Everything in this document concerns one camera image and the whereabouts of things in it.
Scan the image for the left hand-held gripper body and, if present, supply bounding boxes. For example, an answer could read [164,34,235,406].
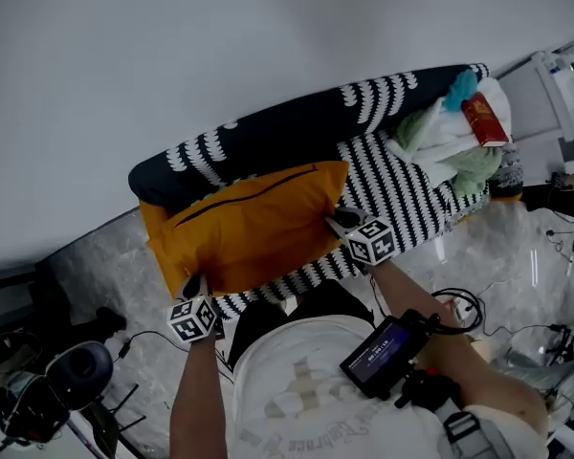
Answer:
[166,273,220,344]

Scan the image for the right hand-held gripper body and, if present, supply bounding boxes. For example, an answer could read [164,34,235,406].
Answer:
[324,207,397,267]

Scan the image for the orange cushion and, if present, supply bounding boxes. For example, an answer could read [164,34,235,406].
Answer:
[145,160,350,299]

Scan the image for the person's right forearm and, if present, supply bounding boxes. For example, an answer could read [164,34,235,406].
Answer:
[367,258,551,439]

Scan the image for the person's left forearm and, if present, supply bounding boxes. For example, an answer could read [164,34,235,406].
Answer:
[169,335,229,459]

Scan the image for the black white patterned sofa cover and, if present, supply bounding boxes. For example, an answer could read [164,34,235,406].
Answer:
[127,63,525,322]

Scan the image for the person's black trousers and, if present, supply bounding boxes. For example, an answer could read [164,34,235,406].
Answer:
[227,278,377,367]

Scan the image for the black device with screen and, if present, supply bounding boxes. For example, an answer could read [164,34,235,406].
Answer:
[339,314,431,401]

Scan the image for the green knitted blanket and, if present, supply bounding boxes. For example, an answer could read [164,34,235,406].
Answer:
[391,110,503,199]

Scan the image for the white cloth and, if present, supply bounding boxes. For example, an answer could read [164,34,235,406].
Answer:
[386,78,513,184]

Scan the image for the black chair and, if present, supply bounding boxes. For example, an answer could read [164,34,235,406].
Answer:
[80,383,147,458]

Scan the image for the person's white printed t-shirt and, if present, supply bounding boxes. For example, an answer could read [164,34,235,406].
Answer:
[224,316,465,459]

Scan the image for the red book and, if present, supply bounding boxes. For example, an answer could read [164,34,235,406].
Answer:
[460,91,511,149]

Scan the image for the teal cloth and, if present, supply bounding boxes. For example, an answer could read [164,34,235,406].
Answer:
[442,69,479,113]

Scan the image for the white side cabinet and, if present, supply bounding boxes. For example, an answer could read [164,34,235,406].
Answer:
[497,31,574,145]

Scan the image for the black floor cable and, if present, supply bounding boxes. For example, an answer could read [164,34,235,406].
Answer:
[117,330,235,384]

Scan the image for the black device cable bundle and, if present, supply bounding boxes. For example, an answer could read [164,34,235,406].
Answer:
[430,288,484,337]

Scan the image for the grey shoulder strap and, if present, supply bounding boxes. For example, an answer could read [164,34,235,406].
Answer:
[434,402,508,459]

